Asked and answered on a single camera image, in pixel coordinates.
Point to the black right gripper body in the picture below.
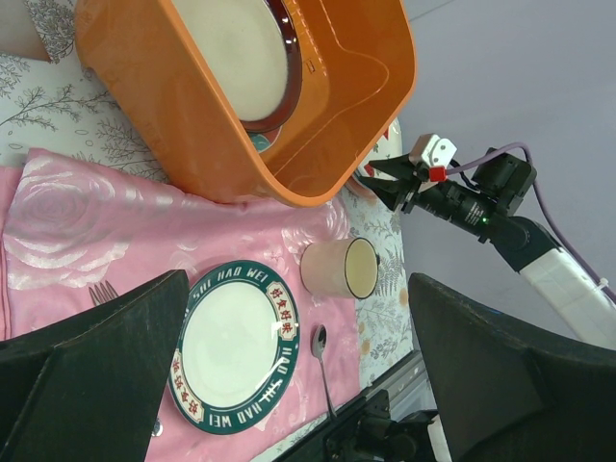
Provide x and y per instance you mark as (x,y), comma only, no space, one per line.
(474,212)

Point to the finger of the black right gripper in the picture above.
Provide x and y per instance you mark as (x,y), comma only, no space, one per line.
(393,169)
(392,193)

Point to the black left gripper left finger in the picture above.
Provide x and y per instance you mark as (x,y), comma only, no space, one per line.
(89,388)

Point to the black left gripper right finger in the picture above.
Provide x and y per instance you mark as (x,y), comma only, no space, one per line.
(507,390)

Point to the dark red cream plate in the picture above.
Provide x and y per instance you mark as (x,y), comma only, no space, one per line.
(252,49)

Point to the red teal floral plate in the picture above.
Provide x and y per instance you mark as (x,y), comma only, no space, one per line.
(264,141)

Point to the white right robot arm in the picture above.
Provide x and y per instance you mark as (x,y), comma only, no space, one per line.
(543,261)

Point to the orange plastic bin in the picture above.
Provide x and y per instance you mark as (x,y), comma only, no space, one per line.
(352,68)

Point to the white watermelon pattern plate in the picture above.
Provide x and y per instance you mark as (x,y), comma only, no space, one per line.
(388,146)

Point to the pink bottom plate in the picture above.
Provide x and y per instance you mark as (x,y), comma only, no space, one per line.
(360,190)

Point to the beige enamel mug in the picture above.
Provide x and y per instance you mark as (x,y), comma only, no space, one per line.
(346,268)

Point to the silver fork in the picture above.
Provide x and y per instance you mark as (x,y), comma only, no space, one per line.
(101,293)

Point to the green rimmed white plate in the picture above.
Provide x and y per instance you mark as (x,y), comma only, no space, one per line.
(237,350)

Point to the pink satin placemat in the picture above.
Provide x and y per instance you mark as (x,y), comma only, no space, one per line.
(68,224)

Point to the silver spoon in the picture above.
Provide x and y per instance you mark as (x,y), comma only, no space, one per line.
(318,344)

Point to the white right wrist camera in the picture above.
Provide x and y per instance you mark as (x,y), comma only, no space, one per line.
(435,152)

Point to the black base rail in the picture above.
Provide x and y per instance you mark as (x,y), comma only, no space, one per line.
(367,429)

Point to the wooden handled metal spatula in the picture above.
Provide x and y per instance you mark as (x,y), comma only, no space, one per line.
(19,36)

